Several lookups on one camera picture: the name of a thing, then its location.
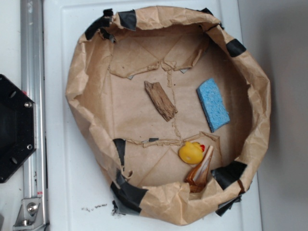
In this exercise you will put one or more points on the aluminium extrusion rail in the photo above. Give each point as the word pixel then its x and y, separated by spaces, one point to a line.
pixel 32 77

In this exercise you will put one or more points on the metal corner bracket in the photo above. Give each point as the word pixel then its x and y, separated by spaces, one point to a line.
pixel 30 216

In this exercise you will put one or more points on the yellow rubber duck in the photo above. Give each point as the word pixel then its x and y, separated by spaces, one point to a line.
pixel 191 152

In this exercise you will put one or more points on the brown paper bag bin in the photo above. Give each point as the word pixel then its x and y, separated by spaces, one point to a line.
pixel 136 149

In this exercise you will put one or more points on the blue sponge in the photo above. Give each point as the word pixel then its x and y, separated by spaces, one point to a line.
pixel 212 104

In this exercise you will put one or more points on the brown wood piece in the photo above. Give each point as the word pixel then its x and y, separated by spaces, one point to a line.
pixel 161 101

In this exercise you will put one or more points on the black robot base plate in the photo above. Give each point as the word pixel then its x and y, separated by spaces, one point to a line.
pixel 17 135

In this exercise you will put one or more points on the brown striped cone shell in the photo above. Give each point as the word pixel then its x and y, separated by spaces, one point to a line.
pixel 197 177

